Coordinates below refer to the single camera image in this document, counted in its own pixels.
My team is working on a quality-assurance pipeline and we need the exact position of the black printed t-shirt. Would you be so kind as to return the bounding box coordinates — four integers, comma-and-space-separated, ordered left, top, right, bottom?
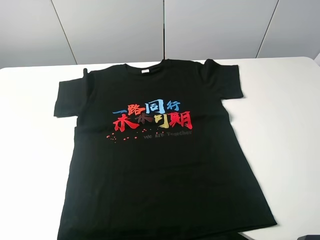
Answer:
54, 59, 277, 240

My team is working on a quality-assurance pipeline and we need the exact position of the dark object bottom right corner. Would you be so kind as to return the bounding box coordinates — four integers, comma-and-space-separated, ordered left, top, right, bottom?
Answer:
297, 234, 320, 240

